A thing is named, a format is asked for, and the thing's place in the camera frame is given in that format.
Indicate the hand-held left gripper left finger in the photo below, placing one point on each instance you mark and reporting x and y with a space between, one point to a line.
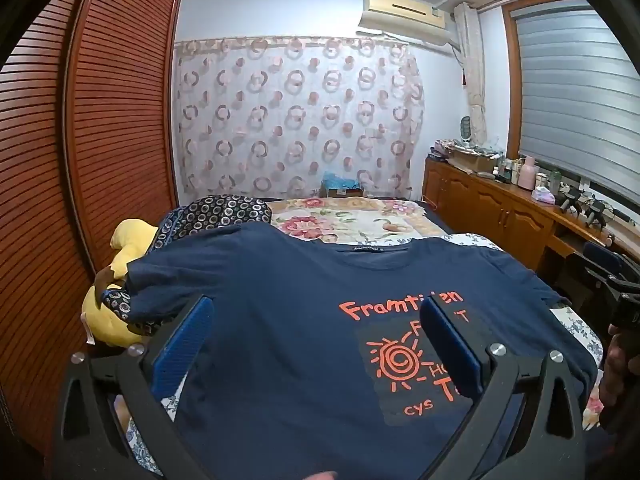
181 347

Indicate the grey window blind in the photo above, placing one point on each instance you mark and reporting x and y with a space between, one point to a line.
575 85

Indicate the black grey desk tool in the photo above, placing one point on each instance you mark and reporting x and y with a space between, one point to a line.
592 210

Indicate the blue plastic bag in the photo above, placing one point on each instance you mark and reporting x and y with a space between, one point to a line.
340 180

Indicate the dark blue chair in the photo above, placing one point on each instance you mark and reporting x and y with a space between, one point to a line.
597 260

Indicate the narrow floral side curtain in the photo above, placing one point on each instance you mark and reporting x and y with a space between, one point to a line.
472 60

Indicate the sheer curtain with circle print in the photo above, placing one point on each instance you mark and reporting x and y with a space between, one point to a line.
300 110

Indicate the purple tissue packet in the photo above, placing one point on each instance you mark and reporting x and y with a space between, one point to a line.
544 195

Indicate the yellow plush toy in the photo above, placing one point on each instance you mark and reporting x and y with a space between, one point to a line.
132 235

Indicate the person's right hand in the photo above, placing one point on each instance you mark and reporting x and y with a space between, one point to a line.
615 370

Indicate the navy printed t-shirt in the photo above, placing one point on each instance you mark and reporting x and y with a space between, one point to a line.
280 310

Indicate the dark circle-patterned pillow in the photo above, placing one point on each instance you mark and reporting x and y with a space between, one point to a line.
220 212

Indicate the pink thermos jug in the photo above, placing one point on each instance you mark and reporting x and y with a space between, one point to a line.
526 175

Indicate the small desk fan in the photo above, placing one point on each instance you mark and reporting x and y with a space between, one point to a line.
467 130

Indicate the wooden cabinet desk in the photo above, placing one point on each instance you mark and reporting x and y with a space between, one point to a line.
480 200

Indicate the cardboard box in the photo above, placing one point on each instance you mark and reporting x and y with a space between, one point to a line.
475 161

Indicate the wooden louvred wardrobe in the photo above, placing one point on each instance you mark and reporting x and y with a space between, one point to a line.
115 110

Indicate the beige wall air conditioner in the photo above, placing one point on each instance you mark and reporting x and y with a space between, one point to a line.
400 12

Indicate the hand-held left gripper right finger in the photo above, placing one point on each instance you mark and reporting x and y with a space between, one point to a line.
450 347

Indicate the blue floral white bedspread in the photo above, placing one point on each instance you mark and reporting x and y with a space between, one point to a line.
575 325

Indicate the pink floral blanket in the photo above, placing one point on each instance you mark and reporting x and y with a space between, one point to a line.
350 220

